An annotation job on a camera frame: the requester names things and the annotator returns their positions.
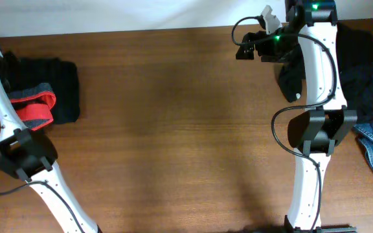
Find black pants with red waistband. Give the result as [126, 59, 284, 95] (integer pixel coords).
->
[8, 83, 56, 131]

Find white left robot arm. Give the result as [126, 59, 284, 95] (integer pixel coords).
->
[0, 51, 101, 232]

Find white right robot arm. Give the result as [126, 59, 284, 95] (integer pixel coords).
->
[235, 1, 357, 232]

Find black garment with button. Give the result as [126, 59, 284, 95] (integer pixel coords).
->
[278, 52, 306, 103]

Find black knit garment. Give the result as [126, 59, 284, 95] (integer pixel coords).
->
[336, 23, 373, 73]

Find black folded cloth pile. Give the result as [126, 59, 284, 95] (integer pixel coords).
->
[4, 52, 80, 124]

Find black metal rail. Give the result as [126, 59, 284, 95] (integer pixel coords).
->
[314, 225, 357, 233]

